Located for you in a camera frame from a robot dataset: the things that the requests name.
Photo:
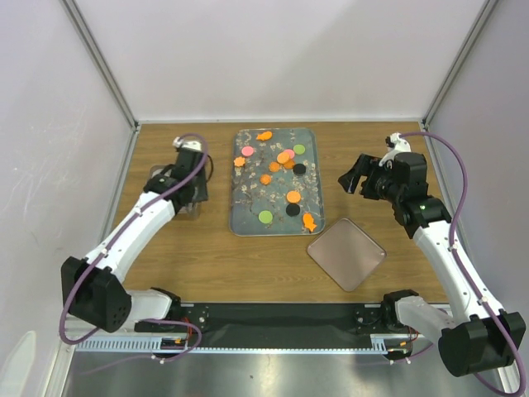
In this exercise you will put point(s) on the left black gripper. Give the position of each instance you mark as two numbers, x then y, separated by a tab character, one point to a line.
202	194

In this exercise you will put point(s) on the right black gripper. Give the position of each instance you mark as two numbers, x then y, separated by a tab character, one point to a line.
349	180

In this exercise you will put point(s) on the clear box with paper cups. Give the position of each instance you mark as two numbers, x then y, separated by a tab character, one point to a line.
190	209

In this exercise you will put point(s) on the orange round cookie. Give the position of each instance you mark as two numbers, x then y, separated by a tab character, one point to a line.
293	196
283	157

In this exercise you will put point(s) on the small orange flower cookie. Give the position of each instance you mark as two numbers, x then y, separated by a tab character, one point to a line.
265	179

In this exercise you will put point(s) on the brown translucent box lid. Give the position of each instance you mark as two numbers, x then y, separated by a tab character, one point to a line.
346	253

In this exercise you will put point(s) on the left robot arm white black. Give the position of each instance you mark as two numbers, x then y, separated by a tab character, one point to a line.
92	286

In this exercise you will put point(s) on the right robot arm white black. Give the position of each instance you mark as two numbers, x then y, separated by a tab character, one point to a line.
478	334

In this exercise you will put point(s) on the orange fish cookie bottom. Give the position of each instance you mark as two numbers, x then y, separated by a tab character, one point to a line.
309	222

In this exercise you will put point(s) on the orange fish cookie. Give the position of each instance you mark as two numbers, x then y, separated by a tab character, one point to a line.
264	136
309	222

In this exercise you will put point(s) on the black round cookie top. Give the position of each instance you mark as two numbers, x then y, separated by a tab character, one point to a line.
299	169

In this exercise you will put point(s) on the black round cookie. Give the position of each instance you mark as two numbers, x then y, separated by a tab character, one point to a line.
299	169
292	209

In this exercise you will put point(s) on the pink round cookie left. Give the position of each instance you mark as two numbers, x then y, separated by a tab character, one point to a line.
247	151

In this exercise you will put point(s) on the green round cookie top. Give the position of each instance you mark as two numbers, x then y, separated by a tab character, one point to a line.
299	149

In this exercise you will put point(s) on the green round cookie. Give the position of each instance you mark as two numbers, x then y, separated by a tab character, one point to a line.
266	217
299	149

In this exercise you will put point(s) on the black round cookie bottom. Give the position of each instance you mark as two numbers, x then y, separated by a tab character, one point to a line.
292	209

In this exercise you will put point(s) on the dark orange cookie under stack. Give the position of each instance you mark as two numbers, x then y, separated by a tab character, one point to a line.
289	164

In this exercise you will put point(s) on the pink round cookie hidden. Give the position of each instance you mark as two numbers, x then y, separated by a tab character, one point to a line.
290	153

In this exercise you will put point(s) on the green round cookie bottom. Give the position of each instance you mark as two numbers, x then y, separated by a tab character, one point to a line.
266	217

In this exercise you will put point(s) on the floral patterned metal tray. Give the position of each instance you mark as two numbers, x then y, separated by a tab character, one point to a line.
249	197

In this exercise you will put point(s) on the orange round cookie stacked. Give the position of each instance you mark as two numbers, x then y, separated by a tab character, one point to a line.
283	157

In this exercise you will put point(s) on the orange flower cookie centre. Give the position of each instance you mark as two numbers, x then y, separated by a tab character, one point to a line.
274	167

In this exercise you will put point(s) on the orange fish cookie top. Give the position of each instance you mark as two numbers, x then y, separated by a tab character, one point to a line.
264	136

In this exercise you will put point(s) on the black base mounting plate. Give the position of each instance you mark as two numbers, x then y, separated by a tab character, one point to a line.
290	326

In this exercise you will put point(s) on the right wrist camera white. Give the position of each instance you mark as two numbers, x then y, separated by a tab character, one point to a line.
396	144

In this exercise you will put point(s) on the aluminium frame rail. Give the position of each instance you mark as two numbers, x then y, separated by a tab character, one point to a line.
188	331

